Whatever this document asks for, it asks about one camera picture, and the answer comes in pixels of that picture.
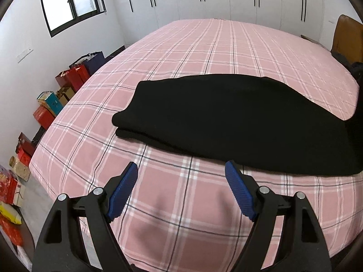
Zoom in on bed with pink plaid sheet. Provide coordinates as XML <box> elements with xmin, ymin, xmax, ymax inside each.
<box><xmin>30</xmin><ymin>18</ymin><xmax>361</xmax><ymax>272</ymax></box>

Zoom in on black framed window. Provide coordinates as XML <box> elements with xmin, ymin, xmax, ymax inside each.
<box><xmin>38</xmin><ymin>0</ymin><xmax>107</xmax><ymax>38</ymax></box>

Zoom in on black pants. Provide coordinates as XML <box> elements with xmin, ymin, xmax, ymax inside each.
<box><xmin>112</xmin><ymin>74</ymin><xmax>363</xmax><ymax>176</ymax></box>

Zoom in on white wall socket panel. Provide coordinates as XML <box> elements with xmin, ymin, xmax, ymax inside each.
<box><xmin>16</xmin><ymin>48</ymin><xmax>32</xmax><ymax>63</ymax></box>

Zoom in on row of gift boxes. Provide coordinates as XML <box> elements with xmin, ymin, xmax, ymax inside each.
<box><xmin>0</xmin><ymin>86</ymin><xmax>76</xmax><ymax>261</ymax></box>

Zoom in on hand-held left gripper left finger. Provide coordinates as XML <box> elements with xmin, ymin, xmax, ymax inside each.
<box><xmin>32</xmin><ymin>161</ymin><xmax>139</xmax><ymax>272</ymax></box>

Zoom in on brown headboard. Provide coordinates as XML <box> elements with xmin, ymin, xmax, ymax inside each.
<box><xmin>330</xmin><ymin>14</ymin><xmax>363</xmax><ymax>64</ymax></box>

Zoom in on navy gift bag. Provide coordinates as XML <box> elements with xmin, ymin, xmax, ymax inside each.
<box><xmin>81</xmin><ymin>51</ymin><xmax>106</xmax><ymax>74</ymax></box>

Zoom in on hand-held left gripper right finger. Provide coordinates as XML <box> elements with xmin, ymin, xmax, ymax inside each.
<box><xmin>225</xmin><ymin>159</ymin><xmax>332</xmax><ymax>272</ymax></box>

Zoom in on red gift bag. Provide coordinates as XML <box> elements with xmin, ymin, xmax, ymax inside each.
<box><xmin>69</xmin><ymin>64</ymin><xmax>92</xmax><ymax>85</ymax></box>
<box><xmin>55</xmin><ymin>69</ymin><xmax>84</xmax><ymax>92</ymax></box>

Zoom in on dark clothing heap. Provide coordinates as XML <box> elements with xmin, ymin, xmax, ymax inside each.
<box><xmin>330</xmin><ymin>50</ymin><xmax>363</xmax><ymax>80</ymax></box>

